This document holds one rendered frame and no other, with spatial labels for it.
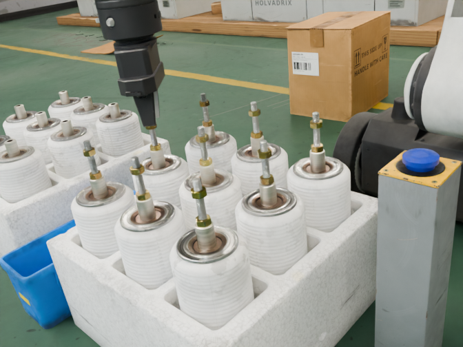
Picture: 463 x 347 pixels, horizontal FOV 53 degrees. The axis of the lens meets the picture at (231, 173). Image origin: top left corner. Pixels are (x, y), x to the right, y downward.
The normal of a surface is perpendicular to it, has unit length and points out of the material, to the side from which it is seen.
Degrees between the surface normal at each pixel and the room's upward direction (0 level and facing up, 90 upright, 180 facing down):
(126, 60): 90
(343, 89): 90
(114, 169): 90
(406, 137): 45
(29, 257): 88
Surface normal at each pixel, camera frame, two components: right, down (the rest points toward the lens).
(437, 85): -0.70, 0.04
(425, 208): -0.68, 0.40
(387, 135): -0.59, -0.35
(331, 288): 0.73, 0.22
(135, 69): -0.01, 0.44
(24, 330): -0.12, -0.89
